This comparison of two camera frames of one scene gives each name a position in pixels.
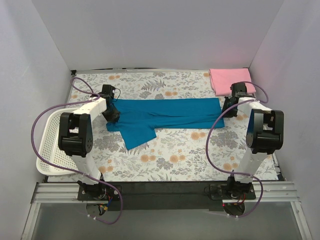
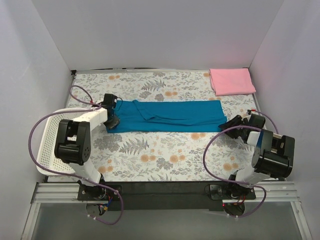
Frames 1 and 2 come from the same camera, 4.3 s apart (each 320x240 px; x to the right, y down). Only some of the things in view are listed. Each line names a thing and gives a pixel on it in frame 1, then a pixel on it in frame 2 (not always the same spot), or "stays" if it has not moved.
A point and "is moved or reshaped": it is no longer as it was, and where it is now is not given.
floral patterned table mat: (194, 154) stays
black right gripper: (228, 106) to (233, 126)
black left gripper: (113, 115) to (112, 122)
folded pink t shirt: (222, 79) stays
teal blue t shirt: (139, 117) is moved or reshaped
